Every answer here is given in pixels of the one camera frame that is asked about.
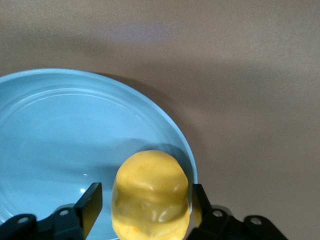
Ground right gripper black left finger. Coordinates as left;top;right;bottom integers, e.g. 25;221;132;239
0;182;104;240

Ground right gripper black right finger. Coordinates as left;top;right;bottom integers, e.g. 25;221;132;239
190;183;289;240

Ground yellow potato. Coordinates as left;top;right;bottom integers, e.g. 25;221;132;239
110;149;191;240

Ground light blue round plate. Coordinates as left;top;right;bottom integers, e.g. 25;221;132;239
0;68;200;240

